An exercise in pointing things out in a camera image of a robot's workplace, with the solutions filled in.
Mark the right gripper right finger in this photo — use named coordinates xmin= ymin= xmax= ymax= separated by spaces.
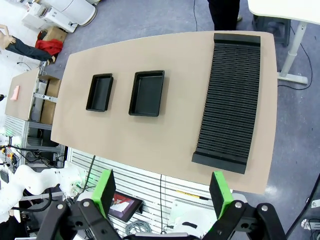
xmin=199 ymin=171 xmax=288 ymax=240

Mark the pink soft object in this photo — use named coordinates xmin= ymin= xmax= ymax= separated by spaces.
xmin=9 ymin=85 xmax=21 ymax=101

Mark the black tablet screen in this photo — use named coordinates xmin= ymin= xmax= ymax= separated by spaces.
xmin=108 ymin=191 xmax=144 ymax=223

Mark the thin black cable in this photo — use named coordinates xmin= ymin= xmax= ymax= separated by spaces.
xmin=158 ymin=174 xmax=163 ymax=235

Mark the thick black cable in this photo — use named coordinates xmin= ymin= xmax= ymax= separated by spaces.
xmin=83 ymin=154 xmax=97 ymax=198

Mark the black slotted board rack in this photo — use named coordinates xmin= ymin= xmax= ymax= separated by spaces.
xmin=191 ymin=32 xmax=262 ymax=175

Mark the yellow pen tool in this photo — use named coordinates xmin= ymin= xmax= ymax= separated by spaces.
xmin=175 ymin=189 xmax=210 ymax=201

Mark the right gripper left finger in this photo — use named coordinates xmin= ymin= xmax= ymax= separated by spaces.
xmin=36 ymin=169 xmax=123 ymax=240

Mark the white desk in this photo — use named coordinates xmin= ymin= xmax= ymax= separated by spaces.
xmin=246 ymin=0 xmax=320 ymax=26

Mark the white storage cabinet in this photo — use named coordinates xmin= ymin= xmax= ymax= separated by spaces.
xmin=21 ymin=2 xmax=77 ymax=34

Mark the white cylindrical air purifier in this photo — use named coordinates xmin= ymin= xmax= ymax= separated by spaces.
xmin=39 ymin=0 xmax=98 ymax=28

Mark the person in red hoodie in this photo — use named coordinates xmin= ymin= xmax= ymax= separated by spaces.
xmin=206 ymin=0 xmax=243 ymax=32

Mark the coiled grey cable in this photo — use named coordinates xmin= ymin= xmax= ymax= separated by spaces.
xmin=124 ymin=219 xmax=153 ymax=236

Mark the small cardboard box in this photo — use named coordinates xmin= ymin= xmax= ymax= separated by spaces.
xmin=42 ymin=26 xmax=68 ymax=42

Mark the black ESD tray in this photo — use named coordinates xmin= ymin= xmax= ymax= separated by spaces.
xmin=85 ymin=72 xmax=115 ymax=113
xmin=128 ymin=69 xmax=166 ymax=118

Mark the red cloth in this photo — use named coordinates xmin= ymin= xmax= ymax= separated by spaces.
xmin=34 ymin=38 xmax=64 ymax=57

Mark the brown side table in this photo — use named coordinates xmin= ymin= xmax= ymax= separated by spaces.
xmin=4 ymin=67 xmax=41 ymax=123

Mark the large cardboard box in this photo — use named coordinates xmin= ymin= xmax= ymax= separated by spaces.
xmin=39 ymin=77 xmax=62 ymax=126

